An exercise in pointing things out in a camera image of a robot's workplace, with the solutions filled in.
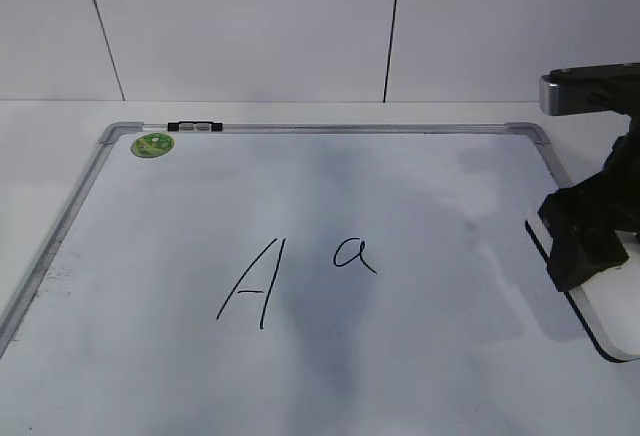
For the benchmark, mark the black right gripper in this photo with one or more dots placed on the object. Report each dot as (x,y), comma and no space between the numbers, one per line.
(582,220)

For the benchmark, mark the white rectangular board eraser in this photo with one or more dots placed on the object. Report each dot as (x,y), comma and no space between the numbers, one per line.
(608,306)

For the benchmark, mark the green round magnet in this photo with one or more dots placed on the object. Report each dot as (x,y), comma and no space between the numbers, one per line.
(152,145)

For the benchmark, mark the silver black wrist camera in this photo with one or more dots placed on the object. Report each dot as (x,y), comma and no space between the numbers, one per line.
(590,89)

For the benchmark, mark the white board with aluminium frame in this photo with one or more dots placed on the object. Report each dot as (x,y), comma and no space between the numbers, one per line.
(306,284)

